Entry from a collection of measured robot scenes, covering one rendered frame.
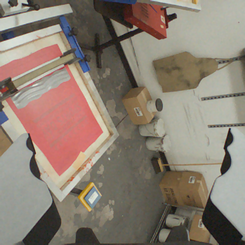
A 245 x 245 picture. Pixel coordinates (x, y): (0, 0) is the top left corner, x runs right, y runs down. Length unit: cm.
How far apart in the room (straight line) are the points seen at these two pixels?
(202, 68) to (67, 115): 199
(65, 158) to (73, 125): 19
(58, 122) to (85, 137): 20
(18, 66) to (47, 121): 30
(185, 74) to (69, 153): 205
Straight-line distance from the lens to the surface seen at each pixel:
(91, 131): 118
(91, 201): 122
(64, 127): 106
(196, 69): 267
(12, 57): 101
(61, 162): 106
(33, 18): 103
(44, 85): 103
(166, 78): 282
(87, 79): 116
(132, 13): 157
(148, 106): 290
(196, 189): 361
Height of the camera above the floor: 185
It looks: 39 degrees down
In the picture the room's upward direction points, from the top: 86 degrees clockwise
